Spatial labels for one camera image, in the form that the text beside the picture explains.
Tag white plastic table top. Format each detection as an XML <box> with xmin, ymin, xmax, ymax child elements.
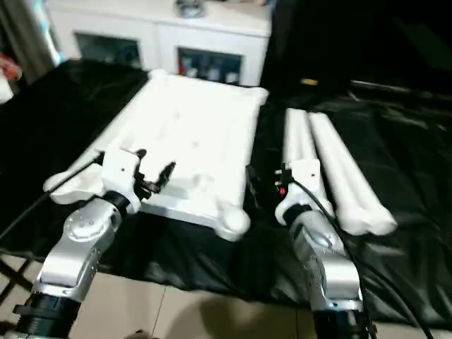
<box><xmin>42</xmin><ymin>69</ymin><xmax>270</xmax><ymax>243</ymax></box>

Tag white glass door cabinet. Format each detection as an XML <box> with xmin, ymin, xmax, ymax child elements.
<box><xmin>45</xmin><ymin>0</ymin><xmax>273</xmax><ymax>88</ymax></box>

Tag black work surface mat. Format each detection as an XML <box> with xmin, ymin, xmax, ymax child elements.
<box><xmin>0</xmin><ymin>58</ymin><xmax>452</xmax><ymax>331</ymax></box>

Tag white side shelf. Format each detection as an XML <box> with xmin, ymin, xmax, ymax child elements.
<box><xmin>0</xmin><ymin>78</ymin><xmax>16</xmax><ymax>104</ymax></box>

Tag dark patterned object on cabinet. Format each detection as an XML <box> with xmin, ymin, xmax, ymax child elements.
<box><xmin>174</xmin><ymin>0</ymin><xmax>209</xmax><ymax>17</ymax></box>

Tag red clothes hangers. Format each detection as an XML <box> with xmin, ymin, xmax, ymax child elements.
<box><xmin>0</xmin><ymin>52</ymin><xmax>23</xmax><ymax>83</ymax></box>

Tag grey curtain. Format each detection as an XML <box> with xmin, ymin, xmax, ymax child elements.
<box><xmin>0</xmin><ymin>0</ymin><xmax>59</xmax><ymax>82</ymax></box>

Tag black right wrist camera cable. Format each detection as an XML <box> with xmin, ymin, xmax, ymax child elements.
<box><xmin>275</xmin><ymin>162</ymin><xmax>435</xmax><ymax>339</ymax></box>

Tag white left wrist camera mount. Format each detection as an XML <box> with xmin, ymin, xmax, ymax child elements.
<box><xmin>100</xmin><ymin>148</ymin><xmax>143</xmax><ymax>215</ymax></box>

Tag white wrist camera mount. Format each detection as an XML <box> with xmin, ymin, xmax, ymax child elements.
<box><xmin>275</xmin><ymin>159</ymin><xmax>323</xmax><ymax>227</ymax></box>
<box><xmin>100</xmin><ymin>148</ymin><xmax>143</xmax><ymax>215</ymax></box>

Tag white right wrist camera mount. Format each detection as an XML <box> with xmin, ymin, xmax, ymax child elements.
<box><xmin>275</xmin><ymin>159</ymin><xmax>323</xmax><ymax>227</ymax></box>

